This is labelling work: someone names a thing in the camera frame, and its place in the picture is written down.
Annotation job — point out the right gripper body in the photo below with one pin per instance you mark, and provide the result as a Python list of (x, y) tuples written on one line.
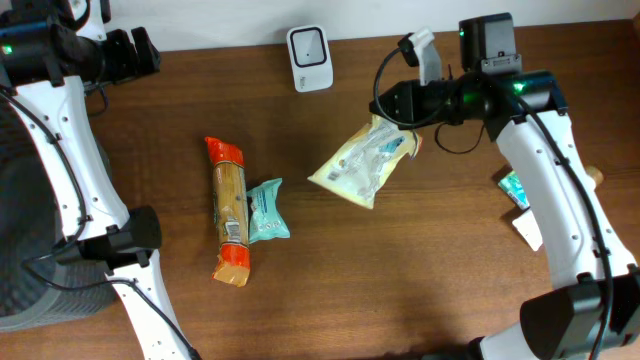
[(405, 101)]

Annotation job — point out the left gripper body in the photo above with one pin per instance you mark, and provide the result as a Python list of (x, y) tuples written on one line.
[(118, 56)]

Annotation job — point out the cream snack bag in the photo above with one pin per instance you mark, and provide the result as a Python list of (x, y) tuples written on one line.
[(362, 165)]

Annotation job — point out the small teal tissue pack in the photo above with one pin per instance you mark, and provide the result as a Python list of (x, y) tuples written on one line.
[(513, 188)]

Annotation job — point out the white bottle with wooden cap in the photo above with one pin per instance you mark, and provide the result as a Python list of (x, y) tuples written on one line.
[(526, 225)]

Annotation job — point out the teal wipes pouch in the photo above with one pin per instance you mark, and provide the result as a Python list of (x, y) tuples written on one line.
[(266, 223)]

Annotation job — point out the orange spaghetti packet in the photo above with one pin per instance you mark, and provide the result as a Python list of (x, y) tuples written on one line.
[(230, 212)]

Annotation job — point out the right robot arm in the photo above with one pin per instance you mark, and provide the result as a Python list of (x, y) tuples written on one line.
[(594, 301)]

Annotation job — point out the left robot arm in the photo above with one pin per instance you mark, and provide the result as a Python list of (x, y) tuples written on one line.
[(53, 55)]

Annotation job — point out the white barcode scanner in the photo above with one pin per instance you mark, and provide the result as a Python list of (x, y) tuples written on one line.
[(310, 58)]

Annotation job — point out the grey plastic mesh basket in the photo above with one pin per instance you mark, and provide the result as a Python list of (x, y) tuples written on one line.
[(30, 225)]

